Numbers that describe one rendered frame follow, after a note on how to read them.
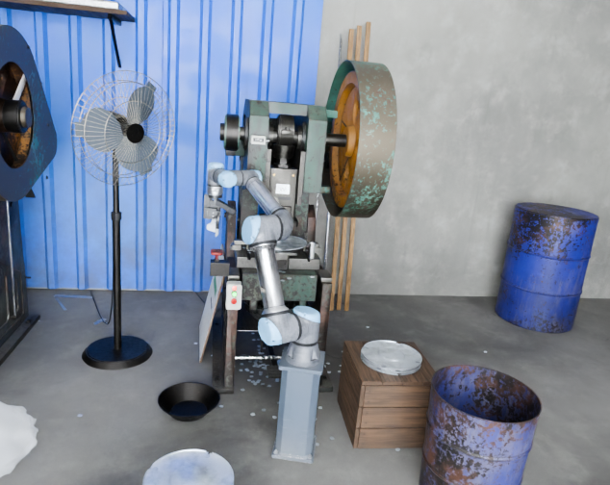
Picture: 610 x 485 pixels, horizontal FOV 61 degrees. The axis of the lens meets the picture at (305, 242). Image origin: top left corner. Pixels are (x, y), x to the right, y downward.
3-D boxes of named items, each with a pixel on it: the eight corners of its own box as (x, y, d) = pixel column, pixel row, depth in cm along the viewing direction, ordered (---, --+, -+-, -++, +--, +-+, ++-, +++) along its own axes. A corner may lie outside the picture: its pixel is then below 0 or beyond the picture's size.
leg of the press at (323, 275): (332, 392, 286) (350, 233, 262) (312, 393, 284) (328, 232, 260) (304, 321, 373) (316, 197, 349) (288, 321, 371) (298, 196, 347)
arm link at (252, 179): (308, 223, 223) (258, 163, 253) (286, 224, 217) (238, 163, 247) (299, 244, 229) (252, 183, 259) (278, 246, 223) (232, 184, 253)
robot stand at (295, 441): (313, 464, 228) (322, 371, 216) (270, 457, 230) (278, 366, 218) (316, 437, 246) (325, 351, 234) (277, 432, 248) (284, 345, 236)
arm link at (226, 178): (244, 171, 242) (234, 167, 251) (222, 171, 236) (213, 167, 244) (243, 188, 244) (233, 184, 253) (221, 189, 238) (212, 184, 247)
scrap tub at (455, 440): (539, 528, 203) (566, 421, 191) (439, 536, 196) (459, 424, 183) (485, 456, 243) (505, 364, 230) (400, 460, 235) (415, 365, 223)
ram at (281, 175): (295, 223, 276) (299, 167, 268) (266, 222, 273) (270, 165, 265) (291, 216, 292) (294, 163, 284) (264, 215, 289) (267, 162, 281)
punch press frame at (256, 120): (313, 360, 286) (338, 108, 250) (234, 360, 278) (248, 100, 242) (292, 303, 361) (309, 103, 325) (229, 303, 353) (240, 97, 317)
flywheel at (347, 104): (360, 109, 326) (362, 221, 313) (328, 106, 322) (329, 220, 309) (403, 47, 256) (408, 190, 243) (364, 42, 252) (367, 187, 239)
